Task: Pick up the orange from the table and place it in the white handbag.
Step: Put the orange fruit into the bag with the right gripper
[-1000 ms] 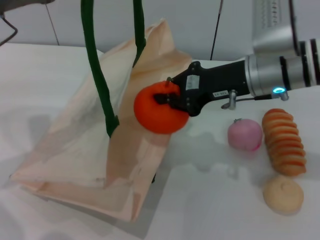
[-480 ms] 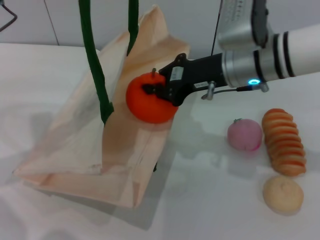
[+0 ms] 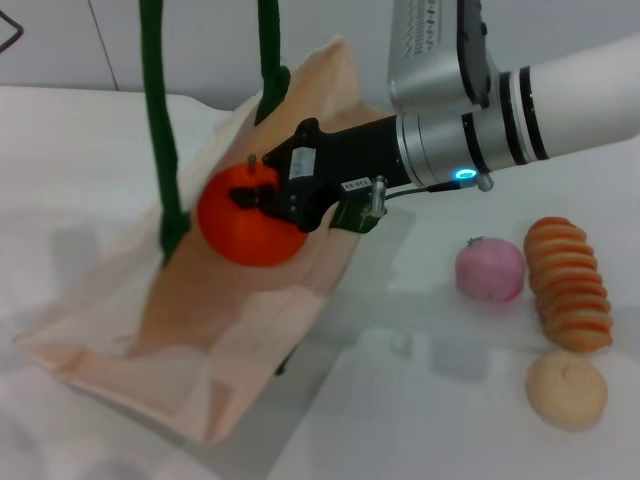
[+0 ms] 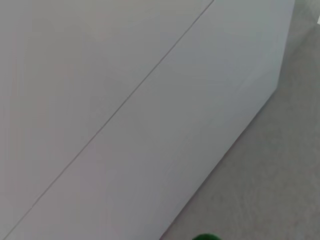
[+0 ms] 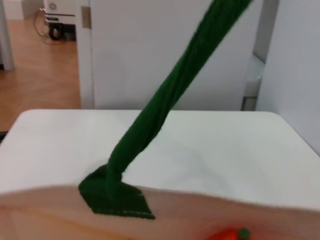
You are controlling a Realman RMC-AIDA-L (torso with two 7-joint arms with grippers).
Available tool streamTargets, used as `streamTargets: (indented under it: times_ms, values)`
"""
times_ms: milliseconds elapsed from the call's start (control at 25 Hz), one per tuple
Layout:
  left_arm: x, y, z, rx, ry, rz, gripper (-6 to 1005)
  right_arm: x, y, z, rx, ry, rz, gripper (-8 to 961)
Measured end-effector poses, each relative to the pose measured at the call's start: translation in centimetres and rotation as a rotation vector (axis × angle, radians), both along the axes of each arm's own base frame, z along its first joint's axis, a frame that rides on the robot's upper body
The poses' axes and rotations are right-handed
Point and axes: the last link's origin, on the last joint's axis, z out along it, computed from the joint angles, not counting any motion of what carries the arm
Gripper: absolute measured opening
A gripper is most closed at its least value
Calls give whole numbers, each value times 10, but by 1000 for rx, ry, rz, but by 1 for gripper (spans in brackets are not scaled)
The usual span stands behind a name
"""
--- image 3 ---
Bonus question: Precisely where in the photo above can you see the round beige bun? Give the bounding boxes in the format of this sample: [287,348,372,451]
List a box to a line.
[525,351,609,430]

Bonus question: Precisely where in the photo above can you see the white handbag with green handles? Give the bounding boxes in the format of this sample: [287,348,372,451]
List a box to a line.
[12,0,379,447]

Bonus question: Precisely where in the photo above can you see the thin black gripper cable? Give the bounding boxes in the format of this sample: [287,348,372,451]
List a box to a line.
[0,10,25,52]

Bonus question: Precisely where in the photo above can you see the pink toy peach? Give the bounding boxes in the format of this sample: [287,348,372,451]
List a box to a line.
[454,236,526,302]

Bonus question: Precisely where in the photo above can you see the orange toy fruit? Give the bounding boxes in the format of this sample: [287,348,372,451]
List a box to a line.
[196,154,309,269]

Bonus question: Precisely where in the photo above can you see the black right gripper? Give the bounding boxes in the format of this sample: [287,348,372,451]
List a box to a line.
[228,117,409,235]

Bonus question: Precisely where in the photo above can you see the long spiral bread roll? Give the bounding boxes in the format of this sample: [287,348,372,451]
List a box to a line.
[523,216,614,353]

